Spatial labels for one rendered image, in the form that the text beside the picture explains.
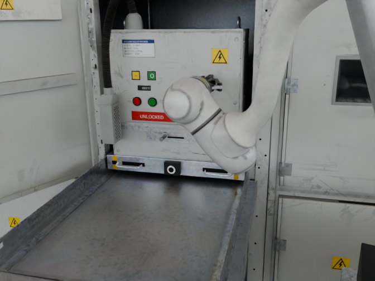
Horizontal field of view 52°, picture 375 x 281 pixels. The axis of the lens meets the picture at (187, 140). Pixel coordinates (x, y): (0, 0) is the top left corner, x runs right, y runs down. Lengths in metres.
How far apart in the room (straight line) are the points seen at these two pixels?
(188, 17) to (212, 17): 0.13
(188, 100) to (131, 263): 0.43
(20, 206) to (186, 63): 1.01
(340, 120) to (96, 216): 0.85
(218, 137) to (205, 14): 1.30
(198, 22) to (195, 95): 1.28
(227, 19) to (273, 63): 1.32
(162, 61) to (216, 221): 0.58
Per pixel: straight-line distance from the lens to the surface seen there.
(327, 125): 1.38
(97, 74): 1.52
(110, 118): 1.37
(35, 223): 1.19
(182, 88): 0.91
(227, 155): 0.95
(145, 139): 1.46
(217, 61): 1.33
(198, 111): 0.93
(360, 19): 0.58
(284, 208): 1.49
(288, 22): 0.81
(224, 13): 2.15
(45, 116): 1.48
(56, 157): 1.53
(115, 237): 1.13
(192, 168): 1.43
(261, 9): 1.35
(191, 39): 1.34
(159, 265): 1.00
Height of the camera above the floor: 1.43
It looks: 18 degrees down
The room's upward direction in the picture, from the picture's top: 1 degrees counter-clockwise
